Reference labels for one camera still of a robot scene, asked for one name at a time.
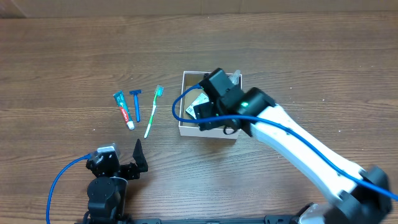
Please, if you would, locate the green soap packet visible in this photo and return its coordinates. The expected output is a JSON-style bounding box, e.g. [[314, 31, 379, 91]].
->
[[185, 92, 210, 120]]

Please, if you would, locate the clear bottle with dark liquid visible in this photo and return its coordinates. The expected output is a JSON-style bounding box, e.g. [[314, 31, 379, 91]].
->
[[229, 70, 241, 85]]

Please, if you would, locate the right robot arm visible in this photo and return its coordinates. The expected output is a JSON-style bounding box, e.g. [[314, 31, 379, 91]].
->
[[195, 86, 397, 223]]

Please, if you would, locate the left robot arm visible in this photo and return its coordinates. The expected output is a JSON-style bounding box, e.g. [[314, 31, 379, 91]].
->
[[84, 139, 148, 223]]

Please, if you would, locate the white cardboard box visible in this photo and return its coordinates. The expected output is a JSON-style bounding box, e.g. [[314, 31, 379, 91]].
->
[[178, 71, 241, 139]]

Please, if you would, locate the Colgate toothpaste tube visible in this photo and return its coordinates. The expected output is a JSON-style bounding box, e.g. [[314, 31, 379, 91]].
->
[[113, 90, 135, 130]]

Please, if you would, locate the blue disposable razor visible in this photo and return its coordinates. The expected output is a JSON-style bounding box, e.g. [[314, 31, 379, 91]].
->
[[129, 90, 142, 123]]

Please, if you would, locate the green white toothbrush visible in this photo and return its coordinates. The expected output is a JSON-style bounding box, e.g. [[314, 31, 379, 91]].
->
[[144, 85, 164, 139]]

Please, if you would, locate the left blue cable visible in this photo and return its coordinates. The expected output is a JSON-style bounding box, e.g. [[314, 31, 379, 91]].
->
[[45, 153, 93, 224]]

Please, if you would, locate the blue cable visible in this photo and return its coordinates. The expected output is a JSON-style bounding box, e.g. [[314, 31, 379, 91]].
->
[[172, 83, 398, 202], [45, 153, 93, 224]]

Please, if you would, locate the right blue cable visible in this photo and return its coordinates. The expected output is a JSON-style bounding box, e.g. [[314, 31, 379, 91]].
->
[[172, 83, 398, 202]]

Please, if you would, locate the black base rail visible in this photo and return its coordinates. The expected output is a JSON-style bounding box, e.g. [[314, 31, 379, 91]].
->
[[74, 214, 299, 224]]

